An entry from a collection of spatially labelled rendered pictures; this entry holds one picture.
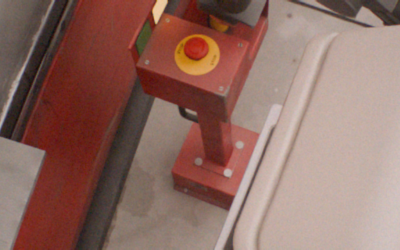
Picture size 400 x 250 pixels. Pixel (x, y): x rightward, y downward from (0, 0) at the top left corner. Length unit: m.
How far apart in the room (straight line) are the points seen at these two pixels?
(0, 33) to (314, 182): 0.74
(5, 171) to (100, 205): 0.97
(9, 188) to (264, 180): 0.44
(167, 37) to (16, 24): 0.25
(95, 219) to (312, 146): 1.38
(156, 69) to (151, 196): 0.79
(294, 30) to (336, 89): 1.54
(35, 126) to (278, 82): 0.95
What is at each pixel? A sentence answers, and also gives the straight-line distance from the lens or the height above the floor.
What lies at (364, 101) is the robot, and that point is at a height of 1.36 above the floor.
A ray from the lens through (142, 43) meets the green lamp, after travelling 1.15.
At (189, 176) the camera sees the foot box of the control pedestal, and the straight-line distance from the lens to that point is 1.78.
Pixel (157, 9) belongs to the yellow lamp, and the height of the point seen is 0.82.
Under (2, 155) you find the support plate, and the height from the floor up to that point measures 1.00.
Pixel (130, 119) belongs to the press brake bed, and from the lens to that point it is 1.93.
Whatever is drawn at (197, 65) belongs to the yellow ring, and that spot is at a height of 0.78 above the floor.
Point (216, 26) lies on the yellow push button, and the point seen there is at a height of 0.72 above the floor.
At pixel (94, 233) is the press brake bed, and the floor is 0.05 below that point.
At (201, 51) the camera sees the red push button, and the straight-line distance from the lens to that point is 1.13.
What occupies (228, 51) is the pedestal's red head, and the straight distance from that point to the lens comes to 1.16.
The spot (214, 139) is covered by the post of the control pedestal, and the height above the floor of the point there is 0.31.
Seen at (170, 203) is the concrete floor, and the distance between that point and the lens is 1.89.
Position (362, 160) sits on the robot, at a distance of 0.48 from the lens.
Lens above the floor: 1.83
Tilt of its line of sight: 69 degrees down
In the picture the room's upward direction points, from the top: 11 degrees counter-clockwise
